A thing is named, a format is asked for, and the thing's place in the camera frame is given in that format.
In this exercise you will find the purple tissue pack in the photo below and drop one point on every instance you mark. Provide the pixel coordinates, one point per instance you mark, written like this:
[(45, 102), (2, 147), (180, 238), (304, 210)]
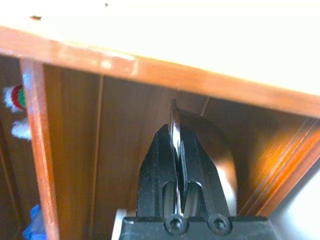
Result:
[(35, 225)]

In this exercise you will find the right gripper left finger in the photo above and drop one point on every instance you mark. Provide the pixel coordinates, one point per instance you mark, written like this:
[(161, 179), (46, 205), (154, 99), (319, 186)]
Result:
[(157, 175)]

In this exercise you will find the silver metal bowl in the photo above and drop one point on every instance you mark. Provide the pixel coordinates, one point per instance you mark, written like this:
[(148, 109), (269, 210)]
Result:
[(222, 160)]

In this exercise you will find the white red green plush stocking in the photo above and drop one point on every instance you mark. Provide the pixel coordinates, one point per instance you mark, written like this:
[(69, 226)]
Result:
[(17, 95)]

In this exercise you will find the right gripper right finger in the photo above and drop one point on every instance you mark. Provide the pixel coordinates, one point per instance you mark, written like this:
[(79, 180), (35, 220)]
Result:
[(200, 180)]

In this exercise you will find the wooden cabinet with shelf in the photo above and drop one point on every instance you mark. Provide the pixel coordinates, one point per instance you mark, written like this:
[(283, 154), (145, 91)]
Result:
[(125, 125)]

